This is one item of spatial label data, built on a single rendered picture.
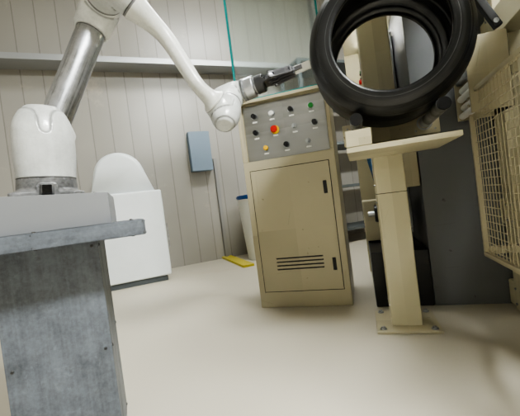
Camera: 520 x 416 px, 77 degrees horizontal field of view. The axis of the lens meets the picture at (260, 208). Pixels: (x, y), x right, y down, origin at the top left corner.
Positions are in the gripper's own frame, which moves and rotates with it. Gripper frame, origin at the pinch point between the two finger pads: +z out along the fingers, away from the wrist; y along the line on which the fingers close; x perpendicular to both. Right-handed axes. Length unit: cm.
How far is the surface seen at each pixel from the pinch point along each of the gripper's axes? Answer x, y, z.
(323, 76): 10.0, -10.2, 7.0
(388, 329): 117, 21, 4
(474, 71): 20, 19, 62
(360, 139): 36.1, -11.1, 13.1
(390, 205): 64, 26, 20
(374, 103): 25.6, -11.2, 20.7
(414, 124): 32, 23, 38
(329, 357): 115, -3, -20
